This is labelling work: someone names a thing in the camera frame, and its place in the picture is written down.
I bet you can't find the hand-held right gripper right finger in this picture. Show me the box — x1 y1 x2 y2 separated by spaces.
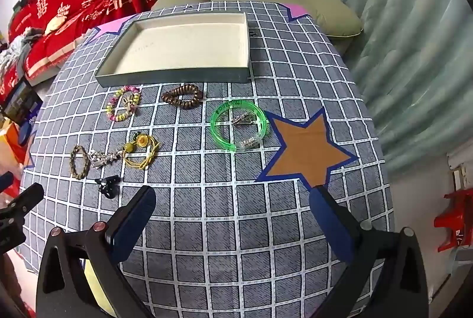
310 186 431 318

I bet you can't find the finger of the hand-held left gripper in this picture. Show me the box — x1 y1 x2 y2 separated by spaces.
0 182 44 220
0 172 16 192

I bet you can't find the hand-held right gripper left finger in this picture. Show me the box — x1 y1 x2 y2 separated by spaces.
37 186 158 318

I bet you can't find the black claw hair clip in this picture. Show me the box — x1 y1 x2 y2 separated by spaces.
95 175 121 199

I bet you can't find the olive braided bracelet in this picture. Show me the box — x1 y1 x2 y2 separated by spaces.
70 145 90 179

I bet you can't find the pink star rhinestone hair clip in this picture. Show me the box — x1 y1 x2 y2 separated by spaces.
104 150 126 166

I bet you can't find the yellow sunflower hair tie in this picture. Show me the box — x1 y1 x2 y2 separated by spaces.
122 132 162 171

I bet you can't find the pink yellow beaded bracelet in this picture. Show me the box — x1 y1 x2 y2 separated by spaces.
106 86 142 121

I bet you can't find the cream hair clip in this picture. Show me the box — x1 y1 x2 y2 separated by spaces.
124 93 138 115

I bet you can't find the green translucent bangle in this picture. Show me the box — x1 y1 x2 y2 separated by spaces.
210 100 269 153

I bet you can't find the brown spiral hair tie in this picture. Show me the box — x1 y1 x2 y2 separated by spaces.
161 83 204 109

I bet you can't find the silver hair clip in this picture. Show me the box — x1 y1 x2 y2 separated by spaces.
231 110 256 127

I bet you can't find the shallow grey tray box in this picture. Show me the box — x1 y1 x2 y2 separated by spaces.
95 12 252 87

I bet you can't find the orange bag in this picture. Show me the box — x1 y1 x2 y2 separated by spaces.
0 123 23 174

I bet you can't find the blue round disc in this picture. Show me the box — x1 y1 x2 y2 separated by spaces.
18 122 33 148

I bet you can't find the dark cardboard box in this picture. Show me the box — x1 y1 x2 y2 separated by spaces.
0 79 42 126

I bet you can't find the grey checked tablecloth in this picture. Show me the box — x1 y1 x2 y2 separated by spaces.
18 1 395 318

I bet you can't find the red plastic stool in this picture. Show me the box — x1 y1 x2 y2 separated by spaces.
434 188 473 254

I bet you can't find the grey cloth bundle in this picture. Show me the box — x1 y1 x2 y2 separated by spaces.
0 28 39 72

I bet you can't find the pale green curtain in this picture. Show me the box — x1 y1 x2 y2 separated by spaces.
300 0 473 171

